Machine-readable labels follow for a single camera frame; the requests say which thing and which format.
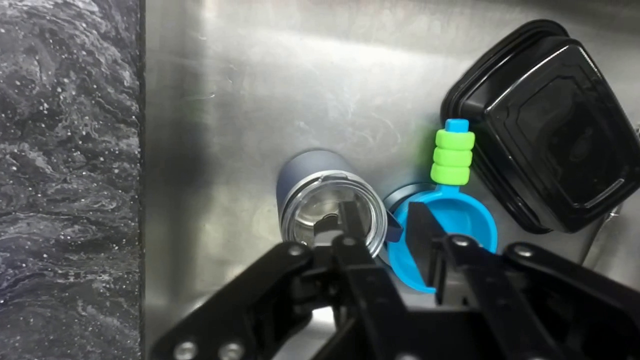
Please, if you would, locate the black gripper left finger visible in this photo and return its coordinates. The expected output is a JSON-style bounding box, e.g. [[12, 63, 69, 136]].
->
[[149, 197, 410, 360]]

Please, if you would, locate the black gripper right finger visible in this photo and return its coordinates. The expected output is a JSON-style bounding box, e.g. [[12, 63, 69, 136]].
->
[[404, 200, 640, 360]]

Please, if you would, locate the navy blue thermos cup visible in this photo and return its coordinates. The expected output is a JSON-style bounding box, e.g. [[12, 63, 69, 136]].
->
[[276, 145, 390, 264]]

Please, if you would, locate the stainless steel sink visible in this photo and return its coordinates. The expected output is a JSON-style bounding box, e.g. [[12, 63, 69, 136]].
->
[[140, 0, 640, 360]]

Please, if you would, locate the black plastic food container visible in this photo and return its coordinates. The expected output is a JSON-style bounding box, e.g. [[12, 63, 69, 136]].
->
[[438, 17, 640, 236]]

